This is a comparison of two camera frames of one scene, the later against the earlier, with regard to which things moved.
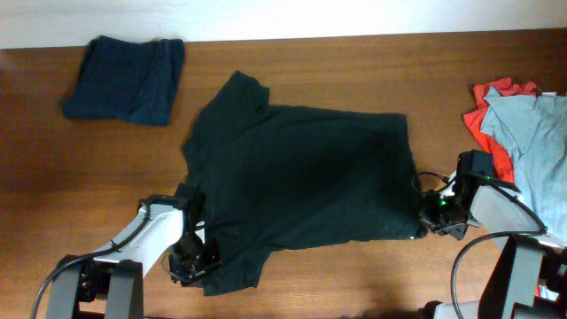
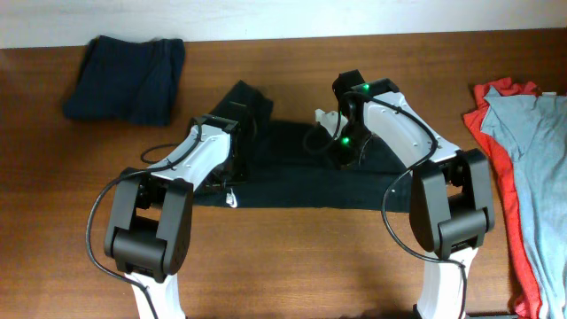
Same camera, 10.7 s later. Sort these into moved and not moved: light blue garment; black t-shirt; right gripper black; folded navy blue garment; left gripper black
Moved: left gripper black; right gripper black; black t-shirt
Not moved: folded navy blue garment; light blue garment
